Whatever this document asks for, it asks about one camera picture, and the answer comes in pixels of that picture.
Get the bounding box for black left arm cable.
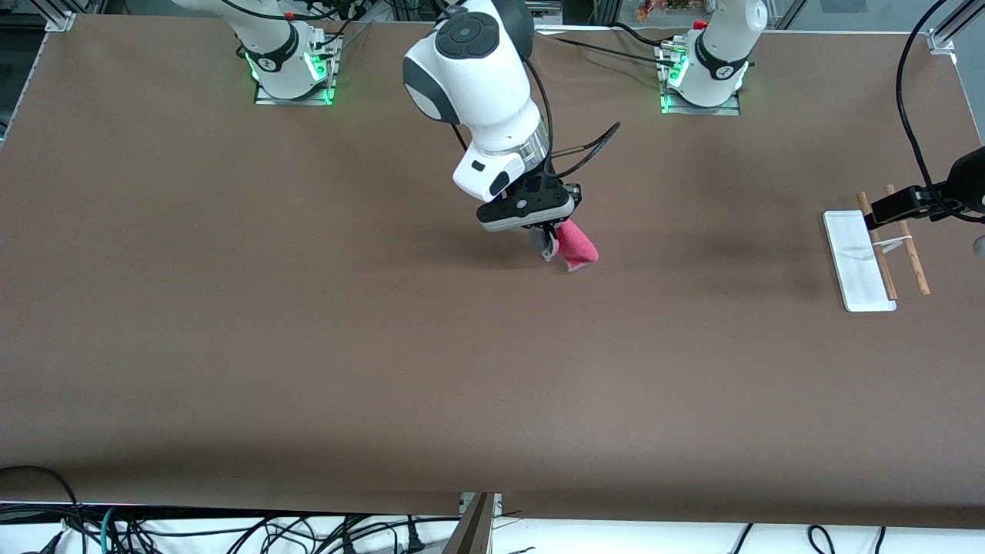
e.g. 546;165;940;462
895;0;951;202

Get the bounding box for pink and grey towel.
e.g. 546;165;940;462
527;219;599;272

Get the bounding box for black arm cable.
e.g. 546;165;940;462
526;54;621;182
895;0;951;202

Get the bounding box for orange background objects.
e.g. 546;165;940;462
635;0;705;21

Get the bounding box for thick black floor cable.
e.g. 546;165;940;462
0;465;87;554

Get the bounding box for brown table leg beam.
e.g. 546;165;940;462
442;492;497;554

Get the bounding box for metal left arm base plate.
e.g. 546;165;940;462
658;42;742;116

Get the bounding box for aluminium frame profile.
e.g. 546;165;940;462
927;0;985;55
42;0;78;32

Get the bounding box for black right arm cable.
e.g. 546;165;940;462
526;54;621;182

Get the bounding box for white rack with wooden bars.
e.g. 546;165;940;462
822;183;932;313

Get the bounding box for black cable on table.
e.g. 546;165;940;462
612;22;672;50
548;35;666;65

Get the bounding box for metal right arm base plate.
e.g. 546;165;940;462
254;35;339;106

